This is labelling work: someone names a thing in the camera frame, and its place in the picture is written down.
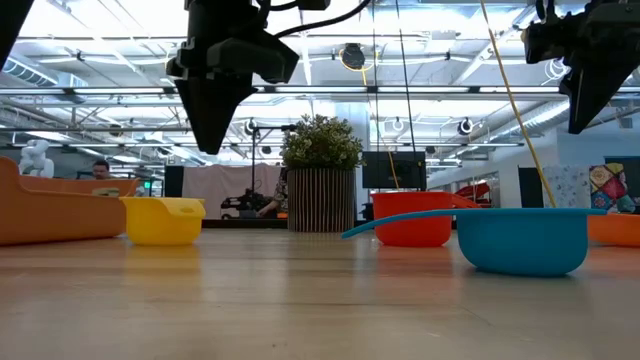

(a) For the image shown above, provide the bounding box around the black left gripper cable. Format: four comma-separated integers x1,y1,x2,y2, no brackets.
272,0,375,40

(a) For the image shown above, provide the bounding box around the thick yellow hanging strap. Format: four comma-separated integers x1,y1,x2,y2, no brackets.
478,0,559,210

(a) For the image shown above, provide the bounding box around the white robot statue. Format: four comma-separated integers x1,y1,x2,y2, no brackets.
18,139,55,179

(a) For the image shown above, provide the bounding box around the green leafy artificial plant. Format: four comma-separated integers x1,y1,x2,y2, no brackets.
279,113,365,172

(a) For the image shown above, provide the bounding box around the colourful patchwork poster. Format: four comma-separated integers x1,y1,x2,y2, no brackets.
588,162,639,215

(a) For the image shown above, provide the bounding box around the black table edge rail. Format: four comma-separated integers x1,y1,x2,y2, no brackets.
202,217,381,234

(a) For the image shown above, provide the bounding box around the teal measuring cup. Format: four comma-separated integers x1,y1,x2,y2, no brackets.
341,207,608,279

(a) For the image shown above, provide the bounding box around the white patterned board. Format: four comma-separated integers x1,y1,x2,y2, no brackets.
542,165,591,211

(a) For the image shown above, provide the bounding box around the thick black hanging cable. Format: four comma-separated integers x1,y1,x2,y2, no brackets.
394,0,417,153

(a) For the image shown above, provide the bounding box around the orange measuring cup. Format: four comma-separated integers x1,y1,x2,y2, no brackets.
587,213,640,249

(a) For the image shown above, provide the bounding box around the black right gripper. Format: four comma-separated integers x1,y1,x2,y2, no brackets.
522,0,640,135

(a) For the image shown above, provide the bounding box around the red measuring cup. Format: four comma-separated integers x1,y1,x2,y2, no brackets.
370,191,480,249

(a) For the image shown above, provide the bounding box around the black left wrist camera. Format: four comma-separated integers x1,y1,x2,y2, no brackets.
207,35,301,85

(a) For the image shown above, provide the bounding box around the black door panel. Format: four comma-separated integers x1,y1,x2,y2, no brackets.
518,167,545,210

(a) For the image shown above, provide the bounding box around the ribbed striped planter pot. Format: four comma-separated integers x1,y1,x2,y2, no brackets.
286,167,357,234

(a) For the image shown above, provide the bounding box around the yellow measuring cup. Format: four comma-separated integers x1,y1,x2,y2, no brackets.
119,196,207,247

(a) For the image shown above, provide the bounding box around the tall black panel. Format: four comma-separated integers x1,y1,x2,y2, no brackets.
163,165,185,220

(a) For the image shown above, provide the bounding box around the black boom stand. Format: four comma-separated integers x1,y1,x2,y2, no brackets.
248,124,297,201

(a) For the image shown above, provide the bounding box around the black monitor screen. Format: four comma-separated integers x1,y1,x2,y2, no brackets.
361,151,428,192

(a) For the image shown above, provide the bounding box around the thin yellow hanging cord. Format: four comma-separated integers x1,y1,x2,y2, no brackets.
379,134,400,191

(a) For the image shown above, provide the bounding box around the thin black hanging cable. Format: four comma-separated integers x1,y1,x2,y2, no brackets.
370,0,380,153

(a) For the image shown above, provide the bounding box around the orange plastic basket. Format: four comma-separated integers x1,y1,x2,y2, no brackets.
0,156,139,247

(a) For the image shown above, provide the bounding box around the long black ceiling light bar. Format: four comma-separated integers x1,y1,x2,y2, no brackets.
158,85,522,96

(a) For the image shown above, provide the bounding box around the person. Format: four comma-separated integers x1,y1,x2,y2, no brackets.
91,159,113,181
256,167,290,220

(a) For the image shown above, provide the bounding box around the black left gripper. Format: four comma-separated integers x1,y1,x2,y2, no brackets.
167,0,274,155

